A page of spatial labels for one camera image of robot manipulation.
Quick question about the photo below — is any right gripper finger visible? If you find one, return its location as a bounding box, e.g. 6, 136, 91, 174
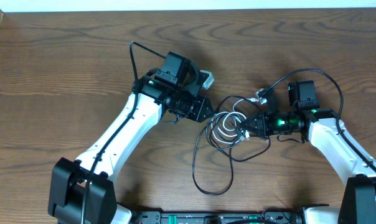
240, 124, 258, 137
241, 115, 255, 126

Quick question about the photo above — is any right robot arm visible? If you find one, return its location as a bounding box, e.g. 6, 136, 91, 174
242, 81, 376, 223

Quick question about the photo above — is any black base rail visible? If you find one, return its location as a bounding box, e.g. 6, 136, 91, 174
113, 203, 341, 224

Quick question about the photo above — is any white usb cable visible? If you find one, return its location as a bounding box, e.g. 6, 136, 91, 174
210, 97, 260, 145

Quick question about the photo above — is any black usb cable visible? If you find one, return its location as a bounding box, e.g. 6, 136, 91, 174
191, 95, 271, 197

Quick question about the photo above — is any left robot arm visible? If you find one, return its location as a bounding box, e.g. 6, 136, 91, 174
48, 52, 214, 223

